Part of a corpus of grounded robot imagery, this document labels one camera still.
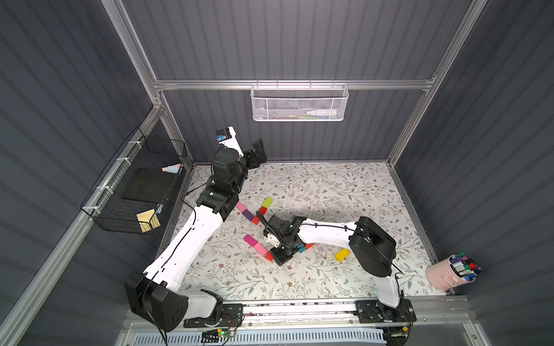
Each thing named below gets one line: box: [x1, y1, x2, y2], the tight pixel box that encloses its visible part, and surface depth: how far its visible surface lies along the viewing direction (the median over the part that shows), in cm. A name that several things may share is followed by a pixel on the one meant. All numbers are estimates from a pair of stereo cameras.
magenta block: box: [243, 234, 259, 248], surface depth 93 cm
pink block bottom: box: [253, 242, 269, 257], surface depth 90 cm
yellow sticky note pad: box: [135, 208, 161, 234], surface depth 66 cm
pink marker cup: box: [425, 252, 483, 291], surface depth 74 cm
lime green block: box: [261, 196, 274, 209], surface depth 107 cm
